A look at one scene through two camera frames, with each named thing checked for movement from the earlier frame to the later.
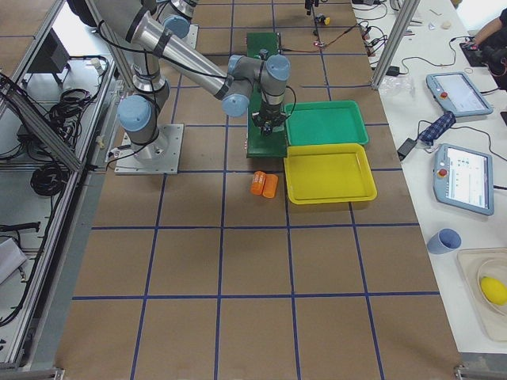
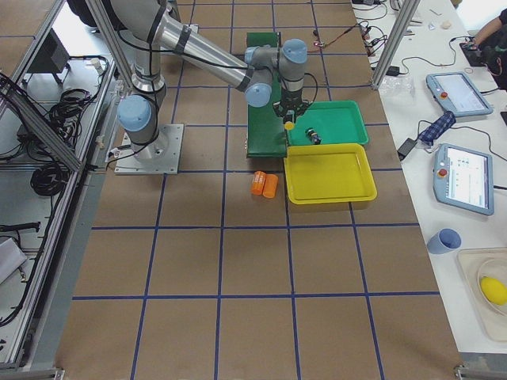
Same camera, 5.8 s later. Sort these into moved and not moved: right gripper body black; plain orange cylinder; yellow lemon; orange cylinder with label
Moved: right gripper body black
Not moved: yellow lemon; orange cylinder with label; plain orange cylinder
